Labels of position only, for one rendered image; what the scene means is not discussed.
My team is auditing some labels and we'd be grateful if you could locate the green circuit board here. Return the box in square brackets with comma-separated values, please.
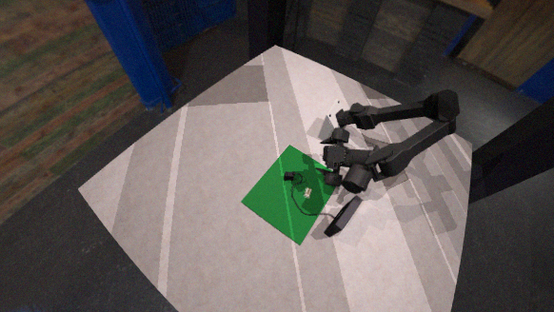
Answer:
[241, 145, 336, 245]

